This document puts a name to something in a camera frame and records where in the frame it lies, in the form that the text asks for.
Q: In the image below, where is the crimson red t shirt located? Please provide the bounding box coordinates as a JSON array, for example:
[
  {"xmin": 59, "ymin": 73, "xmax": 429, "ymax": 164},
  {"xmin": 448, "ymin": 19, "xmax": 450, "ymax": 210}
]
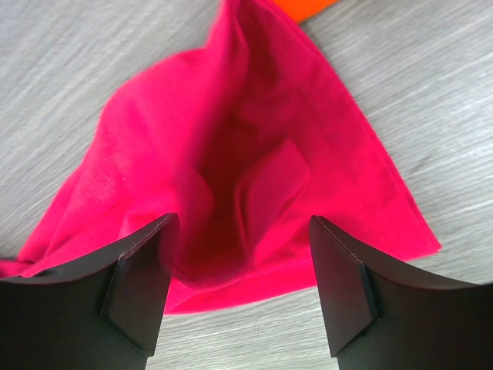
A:
[{"xmin": 1, "ymin": 1, "xmax": 440, "ymax": 315}]

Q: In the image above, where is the folded orange t shirt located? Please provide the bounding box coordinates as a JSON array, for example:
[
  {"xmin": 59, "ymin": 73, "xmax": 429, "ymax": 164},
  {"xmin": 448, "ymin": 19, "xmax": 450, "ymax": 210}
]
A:
[{"xmin": 273, "ymin": 0, "xmax": 337, "ymax": 23}]

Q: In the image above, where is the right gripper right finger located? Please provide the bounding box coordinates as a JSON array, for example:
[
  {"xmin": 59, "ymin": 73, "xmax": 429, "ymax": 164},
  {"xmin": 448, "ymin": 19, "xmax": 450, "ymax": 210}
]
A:
[{"xmin": 310, "ymin": 216, "xmax": 492, "ymax": 369}]

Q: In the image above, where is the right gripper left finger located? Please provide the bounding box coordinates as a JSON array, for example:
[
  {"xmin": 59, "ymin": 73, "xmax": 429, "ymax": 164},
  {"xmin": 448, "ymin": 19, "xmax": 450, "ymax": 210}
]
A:
[{"xmin": 1, "ymin": 214, "xmax": 179, "ymax": 369}]

